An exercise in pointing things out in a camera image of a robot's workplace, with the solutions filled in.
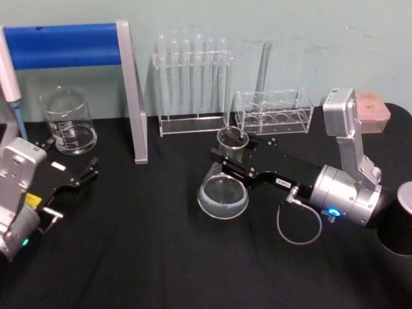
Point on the tall clear acrylic tube rack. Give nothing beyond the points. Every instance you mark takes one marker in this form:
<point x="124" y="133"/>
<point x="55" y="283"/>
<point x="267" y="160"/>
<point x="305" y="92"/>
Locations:
<point x="193" y="127"/>

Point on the low clear acrylic tube rack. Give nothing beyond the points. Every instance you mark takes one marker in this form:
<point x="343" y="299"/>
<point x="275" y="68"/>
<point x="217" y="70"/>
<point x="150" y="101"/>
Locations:
<point x="273" y="124"/>

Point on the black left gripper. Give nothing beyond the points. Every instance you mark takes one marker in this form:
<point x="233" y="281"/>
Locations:
<point x="54" y="177"/>

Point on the long clear glass tube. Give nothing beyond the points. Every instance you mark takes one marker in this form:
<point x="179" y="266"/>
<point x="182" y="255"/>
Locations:
<point x="264" y="64"/>

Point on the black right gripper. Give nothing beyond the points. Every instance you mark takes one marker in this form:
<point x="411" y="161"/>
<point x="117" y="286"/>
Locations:
<point x="286" y="167"/>

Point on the blue and grey pipette stand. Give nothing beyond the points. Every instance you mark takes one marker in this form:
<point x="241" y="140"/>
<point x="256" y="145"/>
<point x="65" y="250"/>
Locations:
<point x="64" y="45"/>

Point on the black table cloth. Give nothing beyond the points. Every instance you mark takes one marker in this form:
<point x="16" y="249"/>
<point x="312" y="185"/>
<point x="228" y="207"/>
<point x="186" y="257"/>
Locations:
<point x="154" y="251"/>

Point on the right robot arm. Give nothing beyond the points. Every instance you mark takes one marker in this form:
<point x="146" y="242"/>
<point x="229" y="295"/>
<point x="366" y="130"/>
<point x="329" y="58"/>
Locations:
<point x="341" y="193"/>

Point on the clear glass test tube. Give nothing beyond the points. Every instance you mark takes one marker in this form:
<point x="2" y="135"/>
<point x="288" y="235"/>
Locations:
<point x="198" y="48"/>
<point x="222" y="51"/>
<point x="174" y="51"/>
<point x="210" y="51"/>
<point x="185" y="51"/>
<point x="162" y="48"/>

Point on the clear glass conical flask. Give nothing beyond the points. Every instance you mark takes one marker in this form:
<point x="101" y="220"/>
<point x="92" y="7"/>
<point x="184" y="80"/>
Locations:
<point x="223" y="199"/>

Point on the clear glass beaker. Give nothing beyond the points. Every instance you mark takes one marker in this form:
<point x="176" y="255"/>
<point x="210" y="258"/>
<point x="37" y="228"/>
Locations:
<point x="69" y="128"/>

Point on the white and blue pipette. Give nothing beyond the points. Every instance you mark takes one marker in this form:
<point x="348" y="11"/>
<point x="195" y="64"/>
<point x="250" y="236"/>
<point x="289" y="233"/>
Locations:
<point x="9" y="80"/>

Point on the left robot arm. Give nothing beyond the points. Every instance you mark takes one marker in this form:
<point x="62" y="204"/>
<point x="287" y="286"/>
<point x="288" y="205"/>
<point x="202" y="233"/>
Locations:
<point x="16" y="180"/>

